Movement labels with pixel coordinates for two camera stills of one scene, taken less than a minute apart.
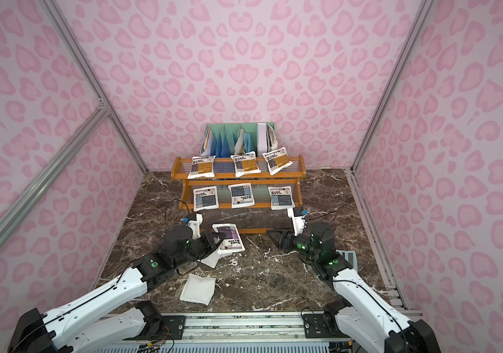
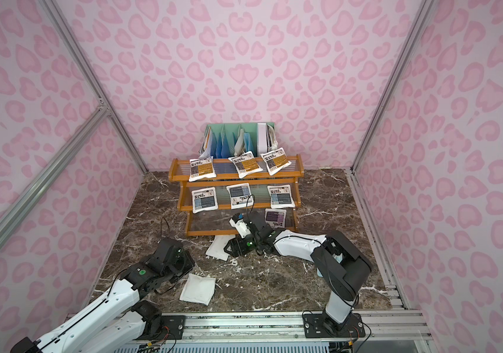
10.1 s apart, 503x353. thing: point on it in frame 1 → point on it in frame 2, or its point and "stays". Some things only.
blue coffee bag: x=241 y=195 stays
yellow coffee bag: x=245 y=164 stays
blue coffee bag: x=281 y=197 stays
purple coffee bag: x=231 y=244 → x=275 y=218
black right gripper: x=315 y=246 → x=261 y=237
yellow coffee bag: x=201 y=167 stays
